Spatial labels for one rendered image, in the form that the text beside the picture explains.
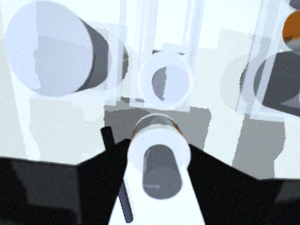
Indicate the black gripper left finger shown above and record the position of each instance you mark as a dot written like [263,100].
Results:
[88,190]

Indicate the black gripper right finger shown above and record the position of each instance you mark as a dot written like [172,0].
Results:
[227,196]

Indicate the black rod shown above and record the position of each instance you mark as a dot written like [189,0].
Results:
[108,141]

